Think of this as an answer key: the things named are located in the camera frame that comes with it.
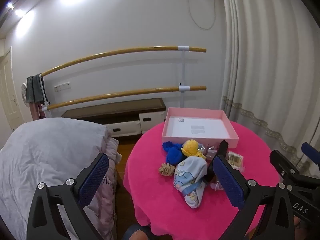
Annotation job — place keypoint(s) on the cream curtain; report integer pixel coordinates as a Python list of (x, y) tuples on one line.
[(262, 55)]

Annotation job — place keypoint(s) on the dark blue knitted item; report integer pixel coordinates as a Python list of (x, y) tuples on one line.
[(175, 155)]

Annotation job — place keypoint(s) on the white fan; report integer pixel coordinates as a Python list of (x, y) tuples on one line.
[(23, 92)]

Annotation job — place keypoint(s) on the beige sock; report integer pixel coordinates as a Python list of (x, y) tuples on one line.
[(166, 169)]

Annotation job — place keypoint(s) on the short wooden barre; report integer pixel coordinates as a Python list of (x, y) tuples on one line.
[(125, 93)]

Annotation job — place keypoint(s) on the person's leg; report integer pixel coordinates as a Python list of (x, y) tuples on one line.
[(137, 233)]

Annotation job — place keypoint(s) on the clear packet with tan item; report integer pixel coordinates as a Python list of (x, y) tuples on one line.
[(236, 158)]

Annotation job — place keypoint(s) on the low cabinet with drawers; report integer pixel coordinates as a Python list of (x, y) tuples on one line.
[(112, 107)]

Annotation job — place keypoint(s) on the white duvet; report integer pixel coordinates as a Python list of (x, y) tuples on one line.
[(45, 150)]

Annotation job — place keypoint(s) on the pink hanging cloth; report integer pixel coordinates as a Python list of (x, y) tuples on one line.
[(36, 110)]

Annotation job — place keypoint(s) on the white door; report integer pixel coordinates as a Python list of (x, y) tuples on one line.
[(7, 92)]

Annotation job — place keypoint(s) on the yellow knitted socks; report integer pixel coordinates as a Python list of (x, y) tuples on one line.
[(191, 147)]

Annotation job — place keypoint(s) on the black cloth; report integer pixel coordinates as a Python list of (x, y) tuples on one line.
[(223, 147)]

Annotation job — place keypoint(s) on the white barre post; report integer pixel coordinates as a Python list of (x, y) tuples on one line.
[(184, 67), (45, 97)]

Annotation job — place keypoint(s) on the pink cardboard box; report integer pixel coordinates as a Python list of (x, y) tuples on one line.
[(200, 127)]

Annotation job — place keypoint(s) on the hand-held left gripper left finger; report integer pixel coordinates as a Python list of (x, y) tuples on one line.
[(93, 177)]

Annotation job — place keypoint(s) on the grey hanging clothes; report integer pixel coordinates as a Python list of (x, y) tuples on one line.
[(33, 90)]

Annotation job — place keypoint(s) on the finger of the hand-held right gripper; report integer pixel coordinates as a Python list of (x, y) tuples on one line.
[(282, 162), (311, 151)]

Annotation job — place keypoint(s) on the pink quilted blanket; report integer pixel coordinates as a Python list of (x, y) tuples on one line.
[(110, 180)]

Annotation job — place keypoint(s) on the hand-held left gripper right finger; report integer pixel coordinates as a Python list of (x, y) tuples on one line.
[(230, 180)]

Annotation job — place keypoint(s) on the white wall socket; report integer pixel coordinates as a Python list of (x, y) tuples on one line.
[(62, 86)]

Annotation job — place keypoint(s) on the long wooden barre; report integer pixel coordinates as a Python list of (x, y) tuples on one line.
[(112, 52)]

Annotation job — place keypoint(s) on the clear plastic bag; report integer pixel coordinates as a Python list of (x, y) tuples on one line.
[(211, 150)]

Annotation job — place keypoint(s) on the light blue printed cloth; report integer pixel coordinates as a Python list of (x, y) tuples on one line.
[(190, 177)]

